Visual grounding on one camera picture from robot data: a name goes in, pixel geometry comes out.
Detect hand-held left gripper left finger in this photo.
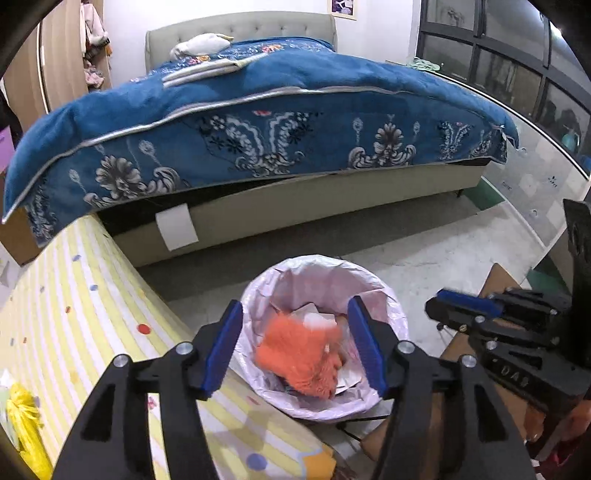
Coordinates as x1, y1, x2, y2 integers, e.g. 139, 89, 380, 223
53, 300, 244, 480

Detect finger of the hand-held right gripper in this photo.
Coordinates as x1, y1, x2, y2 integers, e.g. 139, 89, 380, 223
435, 288, 572, 321
424, 298, 557, 350

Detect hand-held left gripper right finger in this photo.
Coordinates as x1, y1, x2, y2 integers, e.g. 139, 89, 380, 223
347, 295, 539, 480

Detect orange fluffy cloth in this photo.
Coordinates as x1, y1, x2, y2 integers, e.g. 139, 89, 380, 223
255, 315, 345, 401

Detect trash bin with pink liner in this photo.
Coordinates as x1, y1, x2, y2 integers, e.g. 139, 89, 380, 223
239, 254, 410, 424

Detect person's right hand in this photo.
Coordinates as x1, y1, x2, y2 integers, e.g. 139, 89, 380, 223
524, 399, 591, 457

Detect white crumpled paper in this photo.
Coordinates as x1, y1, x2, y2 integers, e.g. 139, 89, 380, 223
294, 302, 343, 331

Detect flat brown cardboard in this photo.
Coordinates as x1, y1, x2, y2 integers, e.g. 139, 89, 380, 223
360, 262, 571, 480

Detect beige upholstered bed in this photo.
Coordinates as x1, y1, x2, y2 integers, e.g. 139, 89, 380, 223
112, 13, 491, 269

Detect yellow striped play mat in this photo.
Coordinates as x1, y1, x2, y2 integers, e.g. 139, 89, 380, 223
0, 214, 339, 480

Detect yellow fluffy object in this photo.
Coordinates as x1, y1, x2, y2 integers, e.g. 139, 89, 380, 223
6, 382, 54, 480

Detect bed with blue floral blanket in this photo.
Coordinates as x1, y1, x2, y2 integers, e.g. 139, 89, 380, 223
2, 37, 521, 248

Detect dark framed window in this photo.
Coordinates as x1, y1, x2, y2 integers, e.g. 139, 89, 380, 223
414, 0, 591, 178

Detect white pillow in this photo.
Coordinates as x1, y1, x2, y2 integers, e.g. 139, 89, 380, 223
168, 32, 232, 61

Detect black jacket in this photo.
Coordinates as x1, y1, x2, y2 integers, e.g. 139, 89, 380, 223
0, 91, 25, 149

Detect hanging clothes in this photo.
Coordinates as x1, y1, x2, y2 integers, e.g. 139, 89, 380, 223
80, 0, 112, 89

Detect wooden wardrobe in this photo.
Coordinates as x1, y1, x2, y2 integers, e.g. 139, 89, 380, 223
4, 0, 114, 121

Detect white label on bed frame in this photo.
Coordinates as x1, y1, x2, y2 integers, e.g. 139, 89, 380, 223
156, 205, 199, 252

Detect wall poster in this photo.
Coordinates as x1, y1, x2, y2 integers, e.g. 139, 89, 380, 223
327, 0, 359, 21

